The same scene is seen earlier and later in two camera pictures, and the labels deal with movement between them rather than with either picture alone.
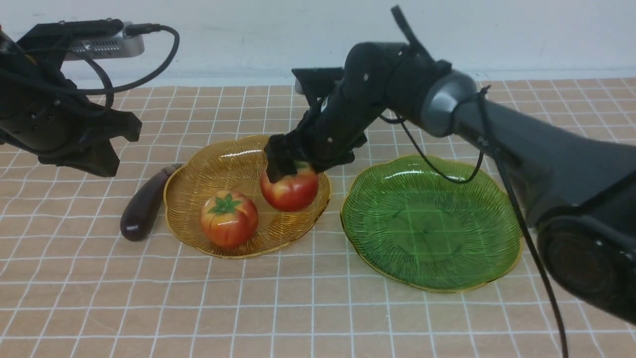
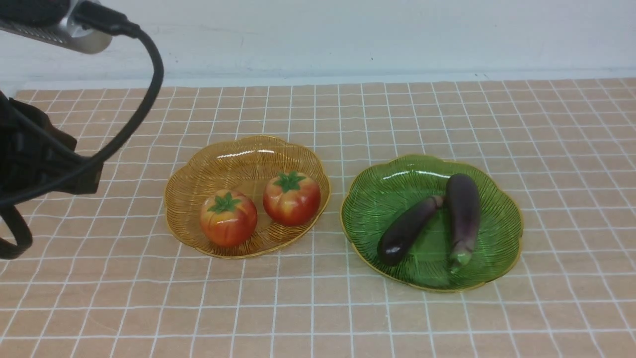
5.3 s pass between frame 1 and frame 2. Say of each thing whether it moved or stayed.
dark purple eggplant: moved
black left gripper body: moved
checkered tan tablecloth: stayed
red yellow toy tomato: stayed
